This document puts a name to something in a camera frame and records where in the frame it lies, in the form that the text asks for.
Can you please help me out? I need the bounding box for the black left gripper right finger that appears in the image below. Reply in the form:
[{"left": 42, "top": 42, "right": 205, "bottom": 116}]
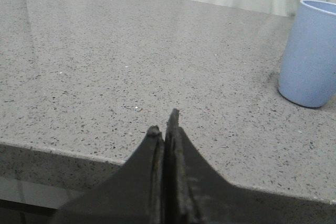
[{"left": 164, "top": 108, "right": 336, "bottom": 224}]

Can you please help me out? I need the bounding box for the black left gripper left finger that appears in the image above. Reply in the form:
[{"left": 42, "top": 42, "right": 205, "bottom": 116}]
[{"left": 51, "top": 126, "right": 164, "bottom": 223}]

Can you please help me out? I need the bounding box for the blue plastic cup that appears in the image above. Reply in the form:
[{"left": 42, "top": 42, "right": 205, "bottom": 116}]
[{"left": 278, "top": 0, "right": 335, "bottom": 108}]

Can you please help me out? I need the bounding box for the dark cabinet front under counter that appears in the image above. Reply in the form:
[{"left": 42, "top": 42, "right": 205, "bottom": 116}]
[{"left": 1, "top": 177, "right": 83, "bottom": 223}]

